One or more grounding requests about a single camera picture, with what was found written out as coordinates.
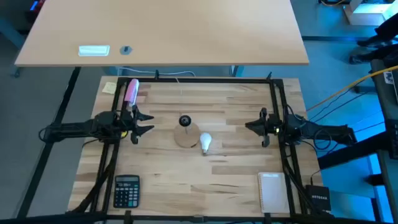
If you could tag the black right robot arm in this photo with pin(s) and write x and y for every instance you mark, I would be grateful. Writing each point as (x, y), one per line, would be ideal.
(323, 130)

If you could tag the round wooden lamp base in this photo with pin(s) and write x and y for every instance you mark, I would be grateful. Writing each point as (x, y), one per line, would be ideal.
(186, 138)

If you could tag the black Netgear network switch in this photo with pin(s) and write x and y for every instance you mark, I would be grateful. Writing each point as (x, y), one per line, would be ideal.
(318, 197)

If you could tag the round grey desk grommet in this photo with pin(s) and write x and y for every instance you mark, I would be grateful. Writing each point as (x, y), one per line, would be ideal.
(126, 50)

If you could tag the pink white stapler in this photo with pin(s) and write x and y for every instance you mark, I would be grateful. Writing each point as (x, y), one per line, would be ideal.
(132, 90)

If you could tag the white spiral notebook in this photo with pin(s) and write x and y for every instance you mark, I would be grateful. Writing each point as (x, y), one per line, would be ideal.
(273, 193)

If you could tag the white box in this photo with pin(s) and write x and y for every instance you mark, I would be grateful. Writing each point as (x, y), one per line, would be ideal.
(363, 14)

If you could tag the black calculator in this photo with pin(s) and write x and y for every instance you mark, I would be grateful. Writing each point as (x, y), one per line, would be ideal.
(126, 193)

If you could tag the black rig base beam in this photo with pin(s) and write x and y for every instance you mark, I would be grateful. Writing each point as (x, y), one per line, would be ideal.
(62, 218)

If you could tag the yellow sticky note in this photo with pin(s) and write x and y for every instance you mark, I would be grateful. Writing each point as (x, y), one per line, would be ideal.
(109, 88)

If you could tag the dark device with lights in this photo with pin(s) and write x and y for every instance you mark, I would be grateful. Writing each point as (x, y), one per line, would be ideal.
(34, 7)

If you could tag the person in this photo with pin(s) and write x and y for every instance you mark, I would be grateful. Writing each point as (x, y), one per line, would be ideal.
(385, 29)

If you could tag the black aluminium table frame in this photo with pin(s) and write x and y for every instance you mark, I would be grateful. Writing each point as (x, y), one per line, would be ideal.
(217, 80)

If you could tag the black rig cross beam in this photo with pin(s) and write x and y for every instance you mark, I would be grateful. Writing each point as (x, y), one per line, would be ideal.
(351, 152)

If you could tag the black rig stand leg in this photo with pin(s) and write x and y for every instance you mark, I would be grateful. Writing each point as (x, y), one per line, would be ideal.
(46, 146)

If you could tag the light wooden desk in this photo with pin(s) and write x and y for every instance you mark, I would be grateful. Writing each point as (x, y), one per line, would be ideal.
(186, 31)

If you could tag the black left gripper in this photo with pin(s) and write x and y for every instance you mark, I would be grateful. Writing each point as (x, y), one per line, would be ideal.
(127, 123)

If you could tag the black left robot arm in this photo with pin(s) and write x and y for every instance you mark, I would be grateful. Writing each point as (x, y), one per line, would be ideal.
(77, 127)

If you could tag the grey desk leg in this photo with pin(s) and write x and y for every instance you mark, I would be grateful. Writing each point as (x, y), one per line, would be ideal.
(11, 34)

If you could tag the white lightbulb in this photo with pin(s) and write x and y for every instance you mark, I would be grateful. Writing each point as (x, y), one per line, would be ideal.
(205, 140)

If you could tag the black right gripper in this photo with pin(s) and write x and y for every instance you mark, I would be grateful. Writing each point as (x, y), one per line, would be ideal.
(272, 126)

